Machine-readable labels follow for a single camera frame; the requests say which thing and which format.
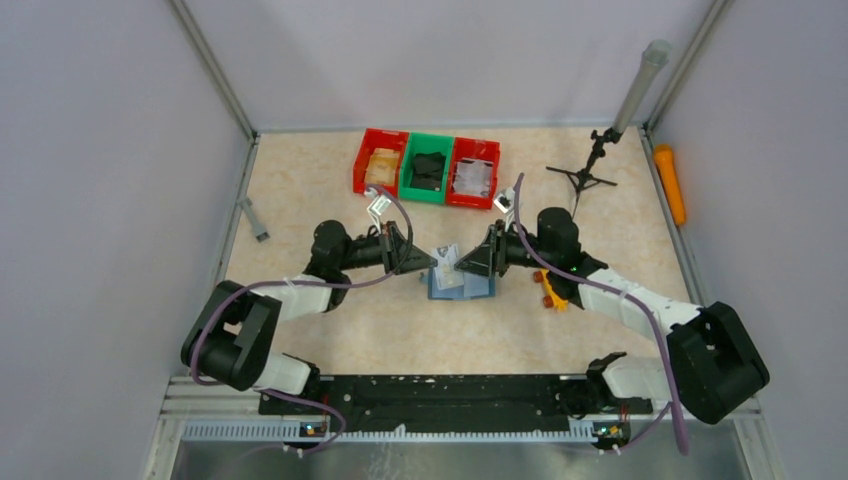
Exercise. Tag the red bin with clear bags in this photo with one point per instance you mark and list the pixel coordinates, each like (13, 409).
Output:
(472, 177)

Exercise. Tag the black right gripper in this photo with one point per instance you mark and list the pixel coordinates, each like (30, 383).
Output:
(481, 260)

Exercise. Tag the green plastic bin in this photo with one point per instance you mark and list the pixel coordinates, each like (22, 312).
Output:
(424, 143)

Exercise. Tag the red bin with orange items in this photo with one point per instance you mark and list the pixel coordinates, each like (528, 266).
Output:
(379, 159)

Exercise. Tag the orange flashlight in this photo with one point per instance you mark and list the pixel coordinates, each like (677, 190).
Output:
(663, 157)

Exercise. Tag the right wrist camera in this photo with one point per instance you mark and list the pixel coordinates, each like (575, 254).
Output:
(504, 200)

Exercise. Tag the black mini tripod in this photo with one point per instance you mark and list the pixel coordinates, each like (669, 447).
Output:
(583, 179)

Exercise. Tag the aluminium frame rail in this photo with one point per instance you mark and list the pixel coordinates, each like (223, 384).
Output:
(218, 433)

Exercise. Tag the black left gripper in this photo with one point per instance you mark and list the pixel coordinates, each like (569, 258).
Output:
(387, 245)

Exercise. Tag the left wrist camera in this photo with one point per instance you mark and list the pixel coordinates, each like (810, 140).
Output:
(380, 202)

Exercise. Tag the grey cylinder on tripod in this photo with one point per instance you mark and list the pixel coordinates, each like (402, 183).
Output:
(653, 59)

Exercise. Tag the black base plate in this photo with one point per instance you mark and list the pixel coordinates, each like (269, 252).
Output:
(457, 403)

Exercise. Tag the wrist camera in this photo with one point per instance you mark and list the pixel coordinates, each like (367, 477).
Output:
(504, 200)
(380, 202)

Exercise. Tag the teal card holder wallet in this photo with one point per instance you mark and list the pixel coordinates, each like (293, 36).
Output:
(475, 287)

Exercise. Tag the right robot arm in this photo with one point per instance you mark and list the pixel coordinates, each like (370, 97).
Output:
(708, 363)

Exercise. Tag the grey bracket tool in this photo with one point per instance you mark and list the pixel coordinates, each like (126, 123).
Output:
(258, 228)

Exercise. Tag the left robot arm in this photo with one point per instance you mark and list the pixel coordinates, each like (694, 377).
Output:
(230, 342)

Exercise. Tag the white VIP card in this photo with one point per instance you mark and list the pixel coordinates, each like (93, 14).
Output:
(445, 274)

